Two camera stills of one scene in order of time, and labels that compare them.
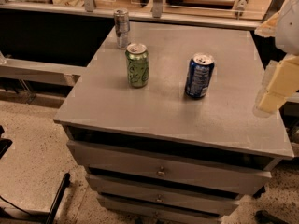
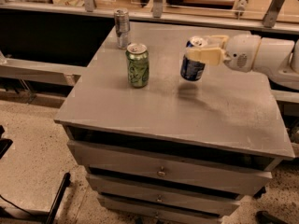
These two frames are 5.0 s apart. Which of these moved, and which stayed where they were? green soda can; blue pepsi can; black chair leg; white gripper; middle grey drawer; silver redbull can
Moved: blue pepsi can; white gripper
Stayed: middle grey drawer; silver redbull can; green soda can; black chair leg
